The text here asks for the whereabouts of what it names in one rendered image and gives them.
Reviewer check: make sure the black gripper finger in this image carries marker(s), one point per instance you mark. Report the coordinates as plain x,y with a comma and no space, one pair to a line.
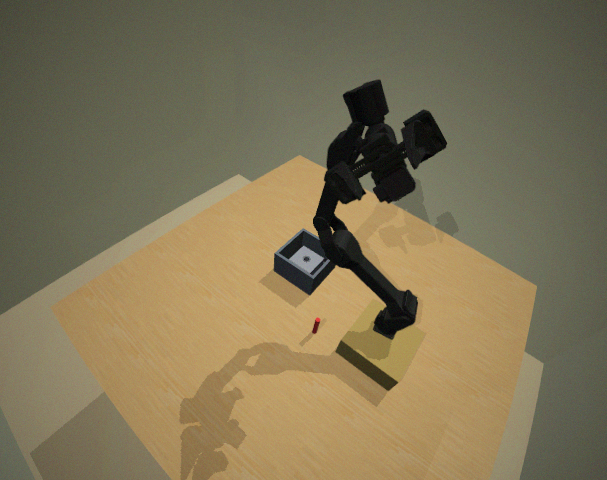
348,184
421,151

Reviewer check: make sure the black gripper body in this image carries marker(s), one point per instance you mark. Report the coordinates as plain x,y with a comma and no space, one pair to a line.
382,154

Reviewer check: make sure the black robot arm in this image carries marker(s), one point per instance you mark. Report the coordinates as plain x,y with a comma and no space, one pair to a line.
367,107

